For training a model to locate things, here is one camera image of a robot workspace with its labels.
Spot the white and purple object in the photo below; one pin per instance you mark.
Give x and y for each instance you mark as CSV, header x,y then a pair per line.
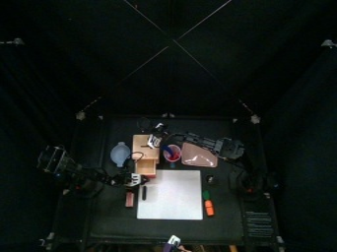
x,y
173,242

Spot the small metal frame clamp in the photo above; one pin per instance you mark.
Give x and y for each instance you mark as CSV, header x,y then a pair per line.
x,y
167,115

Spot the orange object beyond table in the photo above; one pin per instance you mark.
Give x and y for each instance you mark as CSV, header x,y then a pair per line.
x,y
233,248

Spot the metal frame corner bracket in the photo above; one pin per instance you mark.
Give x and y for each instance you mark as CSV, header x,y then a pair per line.
x,y
80,115
18,41
254,119
328,43

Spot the light wooden box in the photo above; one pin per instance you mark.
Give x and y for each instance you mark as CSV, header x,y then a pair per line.
x,y
141,141

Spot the red plastic cup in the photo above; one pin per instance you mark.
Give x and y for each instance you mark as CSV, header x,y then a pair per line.
x,y
166,157

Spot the red front wooden drawer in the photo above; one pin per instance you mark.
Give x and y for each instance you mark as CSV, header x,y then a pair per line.
x,y
146,169

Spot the pink square plate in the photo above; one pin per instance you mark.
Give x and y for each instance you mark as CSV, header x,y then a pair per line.
x,y
197,159

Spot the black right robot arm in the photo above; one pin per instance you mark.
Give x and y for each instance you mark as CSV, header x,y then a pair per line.
x,y
206,141

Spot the blue tape piece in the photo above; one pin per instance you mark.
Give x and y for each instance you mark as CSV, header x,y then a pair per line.
x,y
173,165

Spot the white text label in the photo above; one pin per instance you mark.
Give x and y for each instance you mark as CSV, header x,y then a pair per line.
x,y
258,226

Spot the white table corner bracket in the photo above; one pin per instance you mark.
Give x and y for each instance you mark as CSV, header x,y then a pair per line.
x,y
280,239
50,237

